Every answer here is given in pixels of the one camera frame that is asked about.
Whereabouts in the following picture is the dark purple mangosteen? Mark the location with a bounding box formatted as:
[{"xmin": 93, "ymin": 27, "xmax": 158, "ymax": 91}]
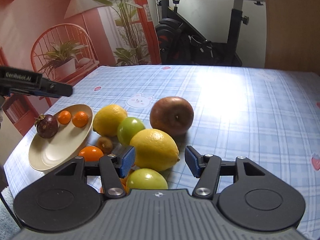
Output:
[{"xmin": 34, "ymin": 114, "xmax": 58, "ymax": 139}]

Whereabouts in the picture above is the yellow green apple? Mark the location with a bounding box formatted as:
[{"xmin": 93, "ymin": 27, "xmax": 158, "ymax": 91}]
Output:
[{"xmin": 126, "ymin": 168, "xmax": 168, "ymax": 190}]

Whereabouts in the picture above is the yellow lemon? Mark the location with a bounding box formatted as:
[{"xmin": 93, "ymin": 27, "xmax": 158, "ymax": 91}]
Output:
[
  {"xmin": 130, "ymin": 129, "xmax": 180, "ymax": 172},
  {"xmin": 93, "ymin": 105, "xmax": 127, "ymax": 137}
]

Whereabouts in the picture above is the wooden door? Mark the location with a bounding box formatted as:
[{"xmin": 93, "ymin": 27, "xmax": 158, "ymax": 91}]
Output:
[{"xmin": 265, "ymin": 0, "xmax": 319, "ymax": 74}]

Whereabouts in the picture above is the black exercise bike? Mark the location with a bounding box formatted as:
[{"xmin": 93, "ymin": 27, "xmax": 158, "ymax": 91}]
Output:
[{"xmin": 141, "ymin": 0, "xmax": 266, "ymax": 68}]

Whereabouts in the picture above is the brown kiwi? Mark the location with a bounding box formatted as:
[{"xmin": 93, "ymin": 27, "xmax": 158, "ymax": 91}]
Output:
[{"xmin": 96, "ymin": 137, "xmax": 113, "ymax": 154}]

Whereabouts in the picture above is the beige round plate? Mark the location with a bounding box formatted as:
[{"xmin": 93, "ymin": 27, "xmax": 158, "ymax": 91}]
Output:
[{"xmin": 28, "ymin": 104, "xmax": 94, "ymax": 172}]

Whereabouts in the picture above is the blue plaid tablecloth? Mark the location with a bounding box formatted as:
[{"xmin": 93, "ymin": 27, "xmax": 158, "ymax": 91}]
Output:
[{"xmin": 4, "ymin": 65, "xmax": 319, "ymax": 239}]

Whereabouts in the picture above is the red brown apple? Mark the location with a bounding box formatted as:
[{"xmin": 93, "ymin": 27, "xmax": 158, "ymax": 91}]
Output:
[{"xmin": 150, "ymin": 96, "xmax": 194, "ymax": 137}]

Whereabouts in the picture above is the small orange mandarin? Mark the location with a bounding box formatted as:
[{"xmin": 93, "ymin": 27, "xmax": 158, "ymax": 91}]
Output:
[
  {"xmin": 57, "ymin": 110, "xmax": 72, "ymax": 125},
  {"xmin": 72, "ymin": 111, "xmax": 88, "ymax": 128}
]

